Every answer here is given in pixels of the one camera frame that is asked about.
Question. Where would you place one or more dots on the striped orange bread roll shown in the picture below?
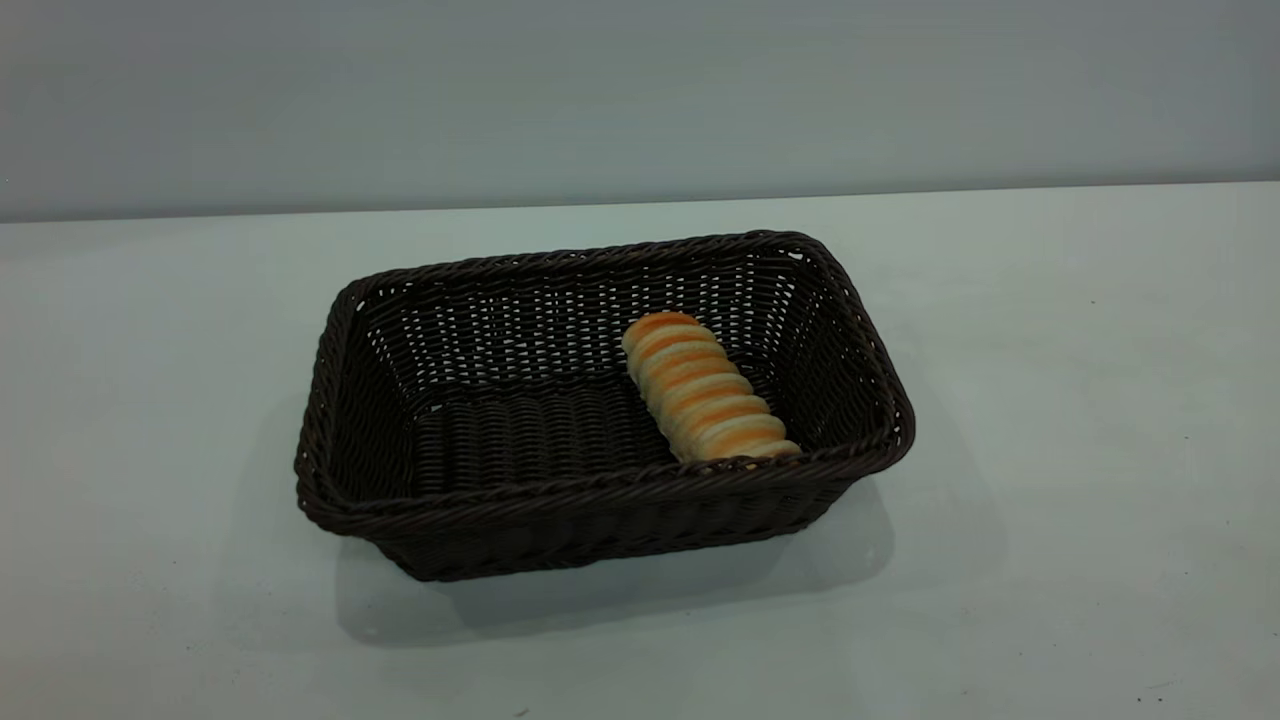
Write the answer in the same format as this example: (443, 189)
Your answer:
(700, 390)

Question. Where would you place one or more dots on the black woven wicker basket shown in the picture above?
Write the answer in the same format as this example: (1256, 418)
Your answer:
(560, 500)

